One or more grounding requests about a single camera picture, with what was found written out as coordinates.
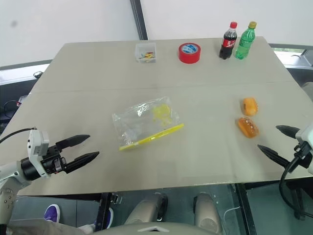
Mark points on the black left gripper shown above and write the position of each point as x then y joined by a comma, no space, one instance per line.
52,163

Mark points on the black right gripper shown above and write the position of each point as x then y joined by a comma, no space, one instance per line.
304,154

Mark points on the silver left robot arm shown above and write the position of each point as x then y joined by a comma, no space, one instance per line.
9,172

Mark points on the sugar-dusted orange bread roll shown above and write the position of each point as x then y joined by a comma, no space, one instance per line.
248,127

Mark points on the smooth orange bread roll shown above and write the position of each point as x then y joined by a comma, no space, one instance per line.
250,106

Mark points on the clear yellow-zip plastic bag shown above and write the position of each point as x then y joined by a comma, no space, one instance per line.
146,122

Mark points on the black table leg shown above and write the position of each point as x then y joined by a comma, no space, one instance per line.
104,210
245,210

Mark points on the purple shoe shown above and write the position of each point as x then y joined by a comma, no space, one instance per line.
110,218
52,213

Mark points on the small white red device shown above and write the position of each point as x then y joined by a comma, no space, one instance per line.
23,100

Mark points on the beige rounded robot foot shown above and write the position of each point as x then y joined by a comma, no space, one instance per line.
144,208
206,213

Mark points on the beige trouser leg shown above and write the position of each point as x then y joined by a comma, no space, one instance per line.
36,228

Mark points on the green bottle yellow cap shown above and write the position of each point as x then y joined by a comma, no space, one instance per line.
244,44

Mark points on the beige robot torso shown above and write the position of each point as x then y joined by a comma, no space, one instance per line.
156,229

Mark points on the cola bottle red cap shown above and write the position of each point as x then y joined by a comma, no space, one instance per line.
228,44

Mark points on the colourful small pieces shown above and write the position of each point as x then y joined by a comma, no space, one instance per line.
147,56

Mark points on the clear plastic box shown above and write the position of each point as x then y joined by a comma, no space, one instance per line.
140,50

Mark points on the red tape roll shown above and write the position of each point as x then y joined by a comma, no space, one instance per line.
188,55

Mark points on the black vertical pole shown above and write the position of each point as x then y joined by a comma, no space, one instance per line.
139,19

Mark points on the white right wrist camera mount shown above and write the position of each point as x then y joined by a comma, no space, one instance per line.
305,133

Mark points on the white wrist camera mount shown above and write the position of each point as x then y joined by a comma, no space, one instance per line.
36,144
305,133

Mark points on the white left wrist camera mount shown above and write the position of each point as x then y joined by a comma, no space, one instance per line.
36,144

